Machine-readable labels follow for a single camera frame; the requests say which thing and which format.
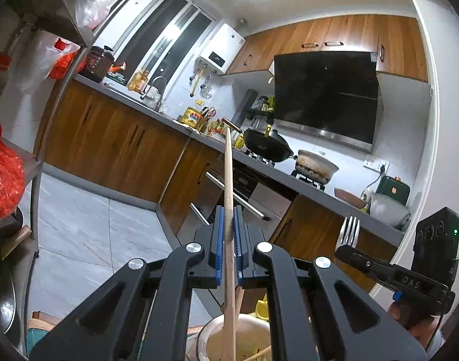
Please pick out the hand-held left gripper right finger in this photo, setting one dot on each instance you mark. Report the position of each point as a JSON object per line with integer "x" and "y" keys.
{"x": 238, "y": 248}

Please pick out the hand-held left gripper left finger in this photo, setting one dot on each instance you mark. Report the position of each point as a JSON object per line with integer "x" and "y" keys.
{"x": 218, "y": 248}

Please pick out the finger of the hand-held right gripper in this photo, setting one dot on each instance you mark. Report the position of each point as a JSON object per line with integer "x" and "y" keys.
{"x": 368, "y": 265}

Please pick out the metal fork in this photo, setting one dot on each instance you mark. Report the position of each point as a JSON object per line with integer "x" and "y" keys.
{"x": 348, "y": 231}

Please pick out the long wooden chopstick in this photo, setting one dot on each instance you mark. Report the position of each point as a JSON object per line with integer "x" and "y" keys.
{"x": 228, "y": 180}

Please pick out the large white ribbed holder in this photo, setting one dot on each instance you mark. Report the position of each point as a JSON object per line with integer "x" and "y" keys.
{"x": 252, "y": 332}

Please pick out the person's right hand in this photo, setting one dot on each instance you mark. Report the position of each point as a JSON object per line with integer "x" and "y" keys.
{"x": 413, "y": 323}

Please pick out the grey metal bowl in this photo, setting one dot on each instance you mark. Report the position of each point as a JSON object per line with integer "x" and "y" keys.
{"x": 389, "y": 210}

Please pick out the built-in oven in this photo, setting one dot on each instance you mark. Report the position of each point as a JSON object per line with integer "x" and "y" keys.
{"x": 252, "y": 191}

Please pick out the green kitchen appliance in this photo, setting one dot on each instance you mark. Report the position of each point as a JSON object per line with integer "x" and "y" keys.
{"x": 393, "y": 186}

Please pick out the brown bowl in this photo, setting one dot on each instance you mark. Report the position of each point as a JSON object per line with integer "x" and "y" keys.
{"x": 349, "y": 197}

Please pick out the gas stove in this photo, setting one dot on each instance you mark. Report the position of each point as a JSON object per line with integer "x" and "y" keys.
{"x": 308, "y": 182}

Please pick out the black wok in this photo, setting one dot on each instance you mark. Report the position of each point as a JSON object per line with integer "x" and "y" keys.
{"x": 267, "y": 144}

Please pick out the white stained cooking pot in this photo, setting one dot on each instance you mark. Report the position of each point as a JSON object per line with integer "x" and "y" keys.
{"x": 314, "y": 165}

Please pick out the yellow oil can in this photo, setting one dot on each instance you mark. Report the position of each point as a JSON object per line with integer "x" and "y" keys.
{"x": 191, "y": 116}

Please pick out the black spice rack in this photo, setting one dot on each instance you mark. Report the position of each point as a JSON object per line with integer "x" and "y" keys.
{"x": 259, "y": 109}

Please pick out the wooden base cabinets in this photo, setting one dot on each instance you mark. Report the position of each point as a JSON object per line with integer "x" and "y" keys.
{"x": 101, "y": 146}

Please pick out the metal kitchen faucet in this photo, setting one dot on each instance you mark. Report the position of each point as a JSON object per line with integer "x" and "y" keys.
{"x": 163, "y": 90}

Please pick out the black range hood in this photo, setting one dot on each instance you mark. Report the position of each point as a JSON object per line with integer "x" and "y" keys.
{"x": 323, "y": 90}

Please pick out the amber oil bottles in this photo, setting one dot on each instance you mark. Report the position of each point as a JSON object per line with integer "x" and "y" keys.
{"x": 138, "y": 81}

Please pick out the metal storage rack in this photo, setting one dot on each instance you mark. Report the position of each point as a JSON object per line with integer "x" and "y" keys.
{"x": 34, "y": 203}

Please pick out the white water heater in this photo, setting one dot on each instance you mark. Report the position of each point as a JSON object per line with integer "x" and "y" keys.
{"x": 220, "y": 49}

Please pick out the printed teal-edged tablecloth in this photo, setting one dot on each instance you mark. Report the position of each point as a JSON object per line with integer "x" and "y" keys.
{"x": 39, "y": 342}

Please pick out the kitchen window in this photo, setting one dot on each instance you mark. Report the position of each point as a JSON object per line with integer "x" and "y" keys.
{"x": 165, "y": 37}

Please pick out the dark red rice cooker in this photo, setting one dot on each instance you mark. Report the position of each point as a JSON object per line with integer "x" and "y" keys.
{"x": 97, "y": 64}

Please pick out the black round stool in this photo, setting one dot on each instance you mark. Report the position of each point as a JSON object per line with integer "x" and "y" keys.
{"x": 0, "y": 293}

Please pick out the red plastic bag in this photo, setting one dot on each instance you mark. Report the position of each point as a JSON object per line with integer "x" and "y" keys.
{"x": 3, "y": 180}

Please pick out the white plastic bag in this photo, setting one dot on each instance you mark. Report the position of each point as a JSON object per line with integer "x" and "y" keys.
{"x": 33, "y": 67}

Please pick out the white wall socket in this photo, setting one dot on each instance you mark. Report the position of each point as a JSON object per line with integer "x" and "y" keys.
{"x": 374, "y": 163}

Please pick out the wooden wall cabinets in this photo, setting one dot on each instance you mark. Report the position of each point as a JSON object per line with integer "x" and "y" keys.
{"x": 327, "y": 37}

